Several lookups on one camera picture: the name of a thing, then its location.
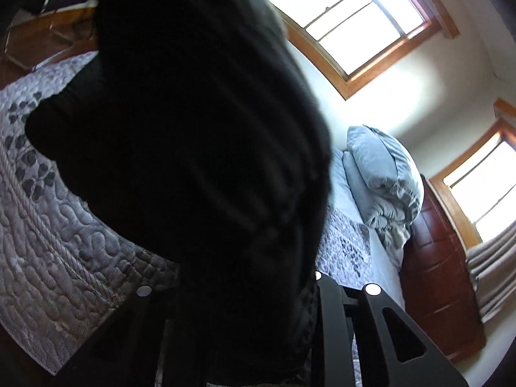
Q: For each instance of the dark wooden headboard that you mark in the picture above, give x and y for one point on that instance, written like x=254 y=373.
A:
x=436 y=285

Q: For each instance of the wooden framed side window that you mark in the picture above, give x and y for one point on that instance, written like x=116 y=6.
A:
x=352 y=42

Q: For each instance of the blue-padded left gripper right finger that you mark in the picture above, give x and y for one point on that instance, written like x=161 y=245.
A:
x=392 y=349

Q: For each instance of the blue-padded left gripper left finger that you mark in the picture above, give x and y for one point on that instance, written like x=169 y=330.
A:
x=125 y=349

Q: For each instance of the wooden framed headboard window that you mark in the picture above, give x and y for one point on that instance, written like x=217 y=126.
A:
x=478 y=188

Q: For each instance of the light blue bed sheet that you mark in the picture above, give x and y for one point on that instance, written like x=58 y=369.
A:
x=385 y=272

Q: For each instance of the grey quilted bedspread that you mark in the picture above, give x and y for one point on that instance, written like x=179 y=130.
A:
x=63 y=271

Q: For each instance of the black cargo pants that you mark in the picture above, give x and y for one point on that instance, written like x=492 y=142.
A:
x=199 y=139

